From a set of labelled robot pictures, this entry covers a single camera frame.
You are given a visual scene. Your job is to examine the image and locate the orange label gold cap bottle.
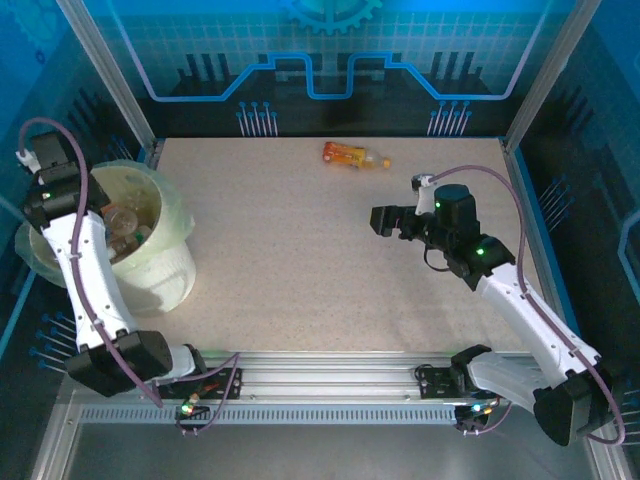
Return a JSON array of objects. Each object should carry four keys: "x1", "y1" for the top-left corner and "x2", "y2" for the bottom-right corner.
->
[{"x1": 106, "y1": 207, "x2": 140, "y2": 237}]

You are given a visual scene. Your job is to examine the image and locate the clear bottle green cap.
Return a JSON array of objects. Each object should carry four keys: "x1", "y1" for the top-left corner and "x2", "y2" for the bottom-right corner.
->
[{"x1": 130, "y1": 224, "x2": 155, "y2": 249}]

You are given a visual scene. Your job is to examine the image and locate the pale yellow round bin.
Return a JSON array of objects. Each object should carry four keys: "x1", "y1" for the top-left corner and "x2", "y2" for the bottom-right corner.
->
[{"x1": 13, "y1": 160, "x2": 198, "y2": 317}]

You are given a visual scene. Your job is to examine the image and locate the orange label yellow cap bottle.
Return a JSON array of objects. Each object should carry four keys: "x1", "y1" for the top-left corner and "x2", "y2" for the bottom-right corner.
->
[{"x1": 322, "y1": 141, "x2": 393, "y2": 172}]

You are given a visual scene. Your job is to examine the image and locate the black connector with LEDs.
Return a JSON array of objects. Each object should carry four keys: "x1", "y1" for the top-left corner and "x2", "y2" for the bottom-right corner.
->
[
  {"x1": 454, "y1": 402, "x2": 494, "y2": 431},
  {"x1": 174, "y1": 397, "x2": 211, "y2": 419}
]

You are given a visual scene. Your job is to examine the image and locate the grey metal panel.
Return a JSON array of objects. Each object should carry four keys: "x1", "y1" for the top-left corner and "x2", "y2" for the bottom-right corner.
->
[{"x1": 29, "y1": 389, "x2": 632, "y2": 480}]

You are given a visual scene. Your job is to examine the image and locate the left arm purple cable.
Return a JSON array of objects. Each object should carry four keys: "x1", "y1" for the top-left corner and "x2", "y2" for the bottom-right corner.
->
[{"x1": 18, "y1": 117, "x2": 241, "y2": 436}]

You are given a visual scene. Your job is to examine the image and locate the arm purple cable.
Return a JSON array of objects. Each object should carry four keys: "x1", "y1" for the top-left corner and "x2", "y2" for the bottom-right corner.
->
[
  {"x1": 18, "y1": 117, "x2": 241, "y2": 436},
  {"x1": 429, "y1": 164, "x2": 626, "y2": 447}
]

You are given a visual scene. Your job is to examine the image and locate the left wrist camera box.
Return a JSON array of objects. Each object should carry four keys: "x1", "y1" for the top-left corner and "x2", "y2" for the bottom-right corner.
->
[{"x1": 16, "y1": 132, "x2": 70, "y2": 172}]

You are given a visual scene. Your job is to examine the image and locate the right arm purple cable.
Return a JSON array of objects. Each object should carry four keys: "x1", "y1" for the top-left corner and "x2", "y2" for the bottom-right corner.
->
[{"x1": 429, "y1": 164, "x2": 626, "y2": 447}]

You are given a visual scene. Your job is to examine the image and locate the aluminium table side rail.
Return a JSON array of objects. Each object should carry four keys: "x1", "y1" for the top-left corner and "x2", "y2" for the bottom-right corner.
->
[
  {"x1": 133, "y1": 139, "x2": 166, "y2": 176},
  {"x1": 499, "y1": 138, "x2": 591, "y2": 364}
]

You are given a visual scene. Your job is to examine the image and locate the aluminium frame post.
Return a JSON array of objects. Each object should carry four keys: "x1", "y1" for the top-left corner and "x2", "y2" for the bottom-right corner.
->
[
  {"x1": 503, "y1": 0, "x2": 602, "y2": 151},
  {"x1": 54, "y1": 0, "x2": 164, "y2": 151}
]

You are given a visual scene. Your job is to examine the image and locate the aluminium mounting rail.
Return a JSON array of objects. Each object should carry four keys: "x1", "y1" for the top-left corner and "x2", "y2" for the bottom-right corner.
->
[{"x1": 64, "y1": 349, "x2": 599, "y2": 409}]

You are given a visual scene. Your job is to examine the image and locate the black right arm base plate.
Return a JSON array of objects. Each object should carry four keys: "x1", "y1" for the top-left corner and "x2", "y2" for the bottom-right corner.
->
[{"x1": 415, "y1": 364, "x2": 481, "y2": 401}]

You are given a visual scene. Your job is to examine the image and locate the grey slotted cable duct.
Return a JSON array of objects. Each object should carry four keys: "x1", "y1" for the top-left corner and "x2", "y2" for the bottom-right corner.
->
[{"x1": 79, "y1": 405, "x2": 459, "y2": 426}]

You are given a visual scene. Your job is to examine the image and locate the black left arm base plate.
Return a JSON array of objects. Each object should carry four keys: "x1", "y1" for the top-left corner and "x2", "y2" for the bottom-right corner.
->
[{"x1": 169, "y1": 367, "x2": 245, "y2": 401}]

